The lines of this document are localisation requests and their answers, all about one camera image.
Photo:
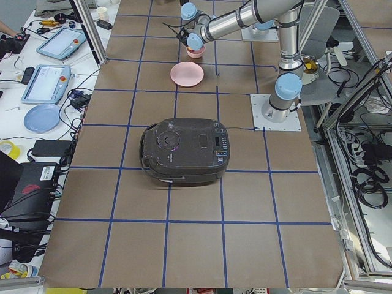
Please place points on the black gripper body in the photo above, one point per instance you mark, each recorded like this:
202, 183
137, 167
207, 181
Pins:
189, 46

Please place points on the pink bowl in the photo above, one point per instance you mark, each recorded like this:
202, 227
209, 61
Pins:
198, 54

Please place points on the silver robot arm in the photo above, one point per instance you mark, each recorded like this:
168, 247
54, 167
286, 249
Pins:
200, 28
288, 85

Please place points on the pink plate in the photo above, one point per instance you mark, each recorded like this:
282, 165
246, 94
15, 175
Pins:
187, 74

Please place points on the bowl with yellow object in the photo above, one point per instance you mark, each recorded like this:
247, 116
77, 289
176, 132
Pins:
311, 69

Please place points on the light blue plate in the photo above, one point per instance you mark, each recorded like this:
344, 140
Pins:
42, 118

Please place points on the white paper cup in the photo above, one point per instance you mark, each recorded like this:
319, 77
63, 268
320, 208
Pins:
102, 13

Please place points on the dark grey rice cooker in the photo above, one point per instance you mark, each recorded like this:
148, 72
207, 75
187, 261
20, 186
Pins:
185, 150

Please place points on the blue teach pendant far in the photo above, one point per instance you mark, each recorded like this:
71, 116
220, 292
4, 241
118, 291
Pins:
62, 44

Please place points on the blue teach pendant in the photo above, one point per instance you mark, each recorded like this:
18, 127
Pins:
47, 84
62, 44

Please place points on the blue teach pendant near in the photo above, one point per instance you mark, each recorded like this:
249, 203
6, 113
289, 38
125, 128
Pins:
47, 84

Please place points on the grey chair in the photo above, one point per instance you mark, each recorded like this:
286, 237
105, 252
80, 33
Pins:
321, 90

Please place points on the black power brick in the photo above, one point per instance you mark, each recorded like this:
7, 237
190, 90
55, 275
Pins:
51, 148

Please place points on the yellow tape roll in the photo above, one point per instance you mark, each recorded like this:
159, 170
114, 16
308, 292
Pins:
10, 149

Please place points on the black computer case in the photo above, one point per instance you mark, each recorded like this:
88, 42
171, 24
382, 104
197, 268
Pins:
27, 192

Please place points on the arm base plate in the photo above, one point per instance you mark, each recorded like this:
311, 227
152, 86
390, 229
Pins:
267, 118
256, 33

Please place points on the aluminium frame post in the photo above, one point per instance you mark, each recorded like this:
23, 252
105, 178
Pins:
88, 26

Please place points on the aluminium frame rail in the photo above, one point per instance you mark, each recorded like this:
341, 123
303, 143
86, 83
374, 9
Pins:
356, 131

